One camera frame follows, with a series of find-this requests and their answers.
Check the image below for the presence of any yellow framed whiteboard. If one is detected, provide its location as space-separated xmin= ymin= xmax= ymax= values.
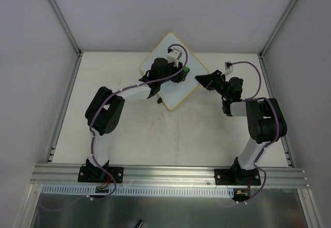
xmin=140 ymin=32 xmax=210 ymax=111

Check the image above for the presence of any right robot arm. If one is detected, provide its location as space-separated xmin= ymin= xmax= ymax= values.
xmin=195 ymin=70 xmax=287 ymax=186

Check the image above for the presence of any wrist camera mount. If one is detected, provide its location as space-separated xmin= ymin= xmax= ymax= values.
xmin=167 ymin=48 xmax=183 ymax=68
xmin=223 ymin=61 xmax=234 ymax=76

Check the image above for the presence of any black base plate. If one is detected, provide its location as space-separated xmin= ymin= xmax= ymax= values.
xmin=78 ymin=165 xmax=124 ymax=184
xmin=214 ymin=169 xmax=261 ymax=186

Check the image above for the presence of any small black object bottom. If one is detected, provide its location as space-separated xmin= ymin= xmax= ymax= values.
xmin=134 ymin=219 xmax=144 ymax=228

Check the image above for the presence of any right aluminium frame post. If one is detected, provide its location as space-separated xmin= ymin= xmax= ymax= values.
xmin=259 ymin=0 xmax=299 ymax=58

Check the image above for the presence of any aluminium frame post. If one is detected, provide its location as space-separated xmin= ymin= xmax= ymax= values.
xmin=259 ymin=0 xmax=299 ymax=58
xmin=47 ymin=0 xmax=82 ymax=56

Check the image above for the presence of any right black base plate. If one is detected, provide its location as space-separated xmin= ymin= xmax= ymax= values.
xmin=214 ymin=169 xmax=261 ymax=186

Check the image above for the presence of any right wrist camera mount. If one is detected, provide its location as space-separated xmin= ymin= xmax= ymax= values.
xmin=223 ymin=61 xmax=234 ymax=76

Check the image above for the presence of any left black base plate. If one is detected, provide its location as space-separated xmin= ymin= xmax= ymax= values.
xmin=78 ymin=165 xmax=124 ymax=184

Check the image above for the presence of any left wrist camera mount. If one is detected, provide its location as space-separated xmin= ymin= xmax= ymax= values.
xmin=167 ymin=48 xmax=183 ymax=68

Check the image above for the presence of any slotted white cable duct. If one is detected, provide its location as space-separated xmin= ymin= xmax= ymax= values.
xmin=41 ymin=184 xmax=234 ymax=198

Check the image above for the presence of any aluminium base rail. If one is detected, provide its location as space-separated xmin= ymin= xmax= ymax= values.
xmin=30 ymin=163 xmax=310 ymax=189

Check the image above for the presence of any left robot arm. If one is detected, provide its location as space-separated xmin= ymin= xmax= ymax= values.
xmin=85 ymin=57 xmax=189 ymax=181

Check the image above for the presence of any green bone-shaped eraser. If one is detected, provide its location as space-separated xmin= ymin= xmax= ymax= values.
xmin=182 ymin=67 xmax=190 ymax=81

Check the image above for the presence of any left aluminium frame post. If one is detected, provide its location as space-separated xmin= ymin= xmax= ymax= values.
xmin=47 ymin=0 xmax=82 ymax=56

